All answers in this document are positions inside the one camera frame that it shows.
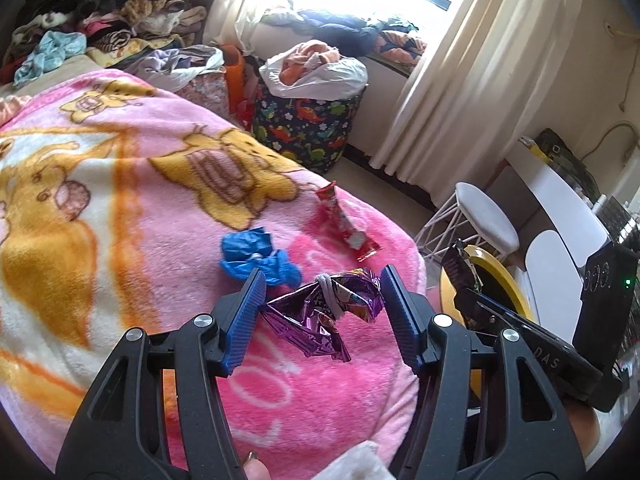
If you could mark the light blue cloth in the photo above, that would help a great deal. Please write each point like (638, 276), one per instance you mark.
(47, 55)

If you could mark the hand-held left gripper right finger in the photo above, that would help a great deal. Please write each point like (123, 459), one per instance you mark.
(400, 320)

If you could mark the person's left hand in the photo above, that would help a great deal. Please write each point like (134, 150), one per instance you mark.
(257, 467)

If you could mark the white plastic bag of clothes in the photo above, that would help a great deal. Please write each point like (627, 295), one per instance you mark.
(335, 77)

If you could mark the pink floral bag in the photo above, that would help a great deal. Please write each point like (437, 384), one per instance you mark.
(205, 90)

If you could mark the crumpled blue wrapper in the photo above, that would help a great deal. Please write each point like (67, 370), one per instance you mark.
(255, 257)

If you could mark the lavender cloth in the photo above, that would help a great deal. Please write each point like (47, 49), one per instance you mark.
(165, 60)

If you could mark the red snack wrapper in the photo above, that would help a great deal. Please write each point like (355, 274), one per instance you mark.
(345, 220)

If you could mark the white fluffy cloth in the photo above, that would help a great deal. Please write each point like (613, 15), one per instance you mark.
(357, 462)

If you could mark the pile of dark clothes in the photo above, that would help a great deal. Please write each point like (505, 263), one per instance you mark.
(100, 0)

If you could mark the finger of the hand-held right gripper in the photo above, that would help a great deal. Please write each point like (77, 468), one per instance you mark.
(482, 310)

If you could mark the yellow trash bin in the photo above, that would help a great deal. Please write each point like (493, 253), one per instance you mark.
(505, 280)

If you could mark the dark snack wrapper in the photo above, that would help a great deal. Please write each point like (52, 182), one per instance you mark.
(457, 270)

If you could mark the white desk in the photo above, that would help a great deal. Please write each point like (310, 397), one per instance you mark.
(560, 195)

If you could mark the windowsill pile of clothes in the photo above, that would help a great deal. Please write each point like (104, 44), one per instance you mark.
(350, 30)

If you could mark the cream pleated curtain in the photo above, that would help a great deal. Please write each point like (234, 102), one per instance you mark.
(465, 85)

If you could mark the dinosaur print bag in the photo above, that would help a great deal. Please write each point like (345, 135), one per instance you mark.
(300, 125)

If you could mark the orange bag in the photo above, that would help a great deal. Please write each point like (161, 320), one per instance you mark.
(235, 75)

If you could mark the pink printed blanket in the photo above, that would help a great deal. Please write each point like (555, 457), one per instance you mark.
(125, 210)

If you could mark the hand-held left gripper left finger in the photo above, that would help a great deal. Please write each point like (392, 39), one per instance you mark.
(247, 317)

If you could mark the purple foil wrapper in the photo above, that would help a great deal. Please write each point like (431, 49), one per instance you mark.
(320, 320)

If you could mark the white chair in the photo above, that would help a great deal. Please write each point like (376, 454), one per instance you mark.
(552, 270)

